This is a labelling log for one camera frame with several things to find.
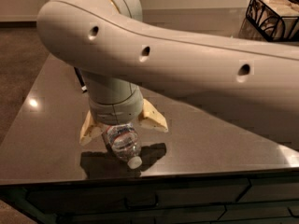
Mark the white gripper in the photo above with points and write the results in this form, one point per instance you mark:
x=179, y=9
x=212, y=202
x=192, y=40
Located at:
x=116, y=112

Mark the clear plastic water bottle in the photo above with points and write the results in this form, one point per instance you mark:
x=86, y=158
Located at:
x=123, y=141

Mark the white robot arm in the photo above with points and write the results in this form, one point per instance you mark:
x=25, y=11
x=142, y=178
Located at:
x=252, y=84

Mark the blue chip bag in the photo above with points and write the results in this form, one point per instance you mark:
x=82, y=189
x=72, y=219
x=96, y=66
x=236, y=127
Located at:
x=80, y=79

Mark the dark right drawer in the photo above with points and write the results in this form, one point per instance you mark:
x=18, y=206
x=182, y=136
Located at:
x=272, y=189

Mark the dark drawer with handle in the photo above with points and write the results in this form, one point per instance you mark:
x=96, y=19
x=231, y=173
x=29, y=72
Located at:
x=135, y=197

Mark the black wire basket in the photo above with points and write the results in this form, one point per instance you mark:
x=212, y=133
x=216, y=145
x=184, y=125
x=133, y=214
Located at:
x=276, y=20

